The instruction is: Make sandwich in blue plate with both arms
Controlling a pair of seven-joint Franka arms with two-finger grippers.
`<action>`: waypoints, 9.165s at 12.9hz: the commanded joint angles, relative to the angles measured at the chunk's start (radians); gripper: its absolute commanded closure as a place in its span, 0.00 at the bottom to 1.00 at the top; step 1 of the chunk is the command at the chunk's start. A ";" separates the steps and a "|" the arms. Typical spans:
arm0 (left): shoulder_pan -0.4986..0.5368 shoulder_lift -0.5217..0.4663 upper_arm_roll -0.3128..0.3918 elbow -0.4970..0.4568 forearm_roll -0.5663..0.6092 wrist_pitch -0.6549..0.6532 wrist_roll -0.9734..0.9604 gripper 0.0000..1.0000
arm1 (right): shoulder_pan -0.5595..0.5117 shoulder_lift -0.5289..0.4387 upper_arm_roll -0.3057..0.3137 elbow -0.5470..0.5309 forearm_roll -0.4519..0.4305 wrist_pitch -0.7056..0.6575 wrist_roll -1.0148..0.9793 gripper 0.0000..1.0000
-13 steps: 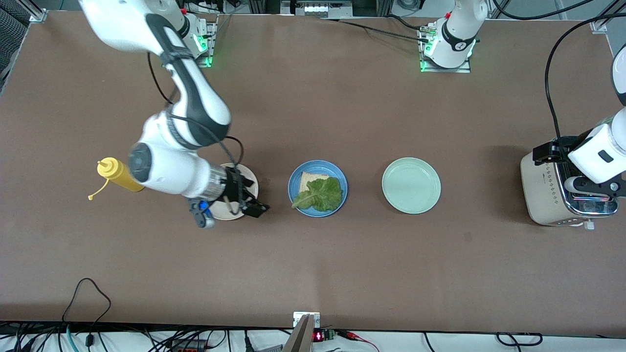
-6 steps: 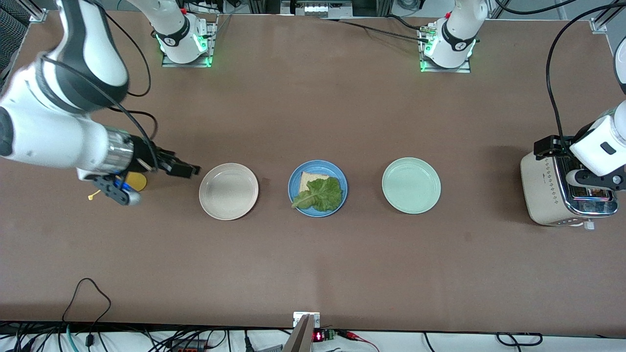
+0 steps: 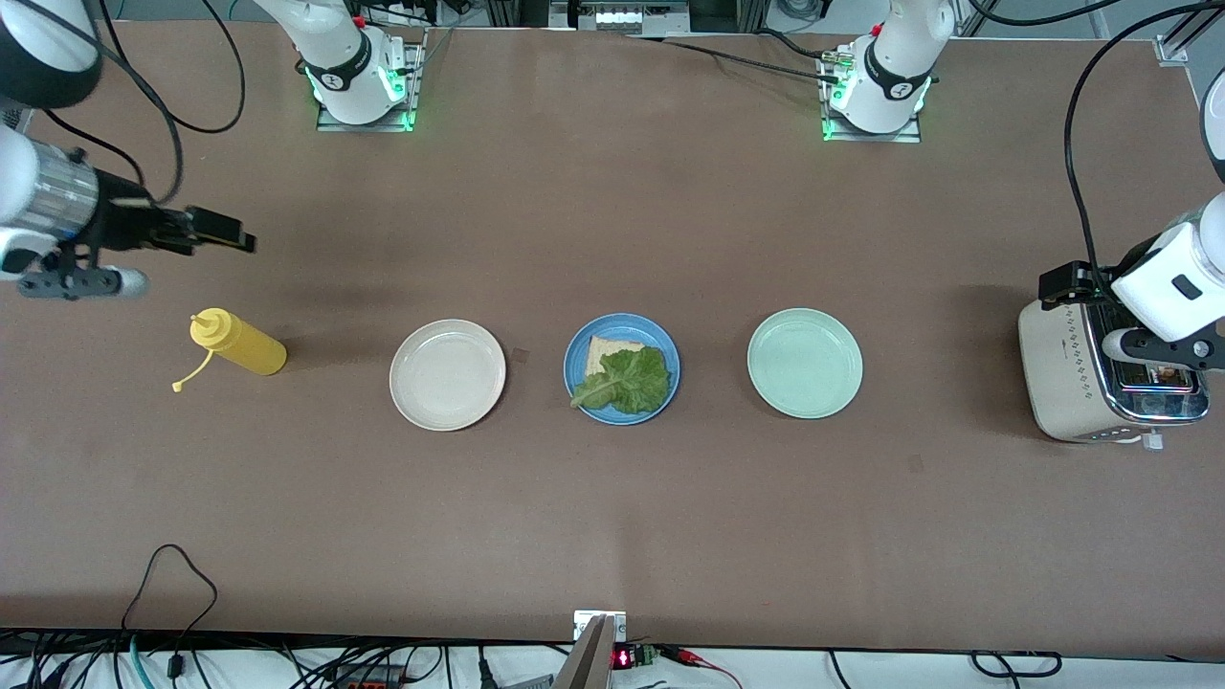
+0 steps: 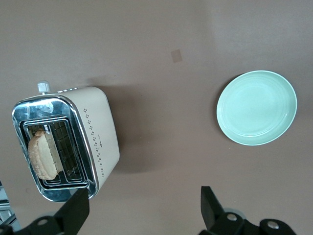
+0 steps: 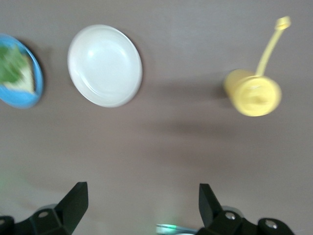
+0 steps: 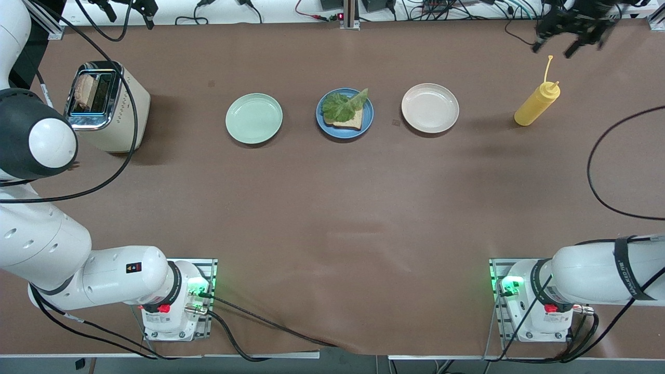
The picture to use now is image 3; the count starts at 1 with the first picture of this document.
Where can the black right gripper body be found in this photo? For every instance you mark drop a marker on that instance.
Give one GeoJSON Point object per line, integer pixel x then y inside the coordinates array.
{"type": "Point", "coordinates": [129, 226]}

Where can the yellow squeeze sauce bottle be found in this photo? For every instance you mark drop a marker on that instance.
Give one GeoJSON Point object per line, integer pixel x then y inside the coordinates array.
{"type": "Point", "coordinates": [244, 349]}

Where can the square white bread slice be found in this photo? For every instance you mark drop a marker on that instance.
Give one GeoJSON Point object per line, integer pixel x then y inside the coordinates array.
{"type": "Point", "coordinates": [605, 349]}

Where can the green lettuce leaf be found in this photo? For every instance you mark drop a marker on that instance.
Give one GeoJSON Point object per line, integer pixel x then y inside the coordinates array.
{"type": "Point", "coordinates": [627, 383]}

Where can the cream round plate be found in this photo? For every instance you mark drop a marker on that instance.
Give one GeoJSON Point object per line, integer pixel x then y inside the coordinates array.
{"type": "Point", "coordinates": [447, 375]}

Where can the pale green round plate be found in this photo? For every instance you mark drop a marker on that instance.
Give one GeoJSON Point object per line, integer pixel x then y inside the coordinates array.
{"type": "Point", "coordinates": [805, 364]}

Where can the blue round plate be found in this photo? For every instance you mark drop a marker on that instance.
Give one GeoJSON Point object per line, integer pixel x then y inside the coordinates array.
{"type": "Point", "coordinates": [660, 335]}

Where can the beige chrome toaster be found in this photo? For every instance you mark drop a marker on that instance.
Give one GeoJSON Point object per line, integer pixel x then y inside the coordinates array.
{"type": "Point", "coordinates": [1062, 383]}

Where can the white power strip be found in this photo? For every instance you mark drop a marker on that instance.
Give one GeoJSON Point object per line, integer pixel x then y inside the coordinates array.
{"type": "Point", "coordinates": [617, 16]}

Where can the grey angled stand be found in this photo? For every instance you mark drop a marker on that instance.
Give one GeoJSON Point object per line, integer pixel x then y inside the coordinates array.
{"type": "Point", "coordinates": [589, 660]}

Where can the red LED display module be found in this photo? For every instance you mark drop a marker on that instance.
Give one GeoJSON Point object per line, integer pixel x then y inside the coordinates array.
{"type": "Point", "coordinates": [636, 656]}

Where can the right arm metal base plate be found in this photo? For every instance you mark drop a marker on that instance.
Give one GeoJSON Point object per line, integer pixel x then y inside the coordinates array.
{"type": "Point", "coordinates": [417, 86]}

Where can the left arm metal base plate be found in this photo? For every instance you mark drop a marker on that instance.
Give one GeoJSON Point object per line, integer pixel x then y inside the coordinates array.
{"type": "Point", "coordinates": [861, 137]}

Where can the aluminium frame profile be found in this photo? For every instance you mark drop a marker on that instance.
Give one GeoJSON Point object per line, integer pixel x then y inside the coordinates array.
{"type": "Point", "coordinates": [1169, 48]}

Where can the small white bracket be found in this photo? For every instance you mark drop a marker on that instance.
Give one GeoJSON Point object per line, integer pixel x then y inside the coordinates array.
{"type": "Point", "coordinates": [581, 624]}

